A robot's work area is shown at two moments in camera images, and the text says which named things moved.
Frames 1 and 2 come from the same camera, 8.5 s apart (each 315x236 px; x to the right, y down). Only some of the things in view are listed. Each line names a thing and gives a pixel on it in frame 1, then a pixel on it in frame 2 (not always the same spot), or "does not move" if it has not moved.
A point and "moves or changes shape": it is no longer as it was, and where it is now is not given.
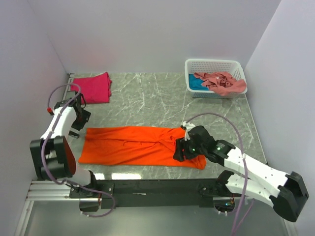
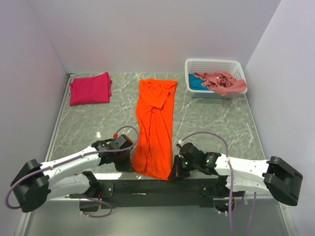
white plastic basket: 215,78 does not move
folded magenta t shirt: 95,89 does not move
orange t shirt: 135,145 moves or changes shape
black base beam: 151,193 does not move
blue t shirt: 195,83 does not move
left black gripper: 85,117 -> 126,166
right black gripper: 180,144 -> 177,172
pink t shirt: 223,83 does not move
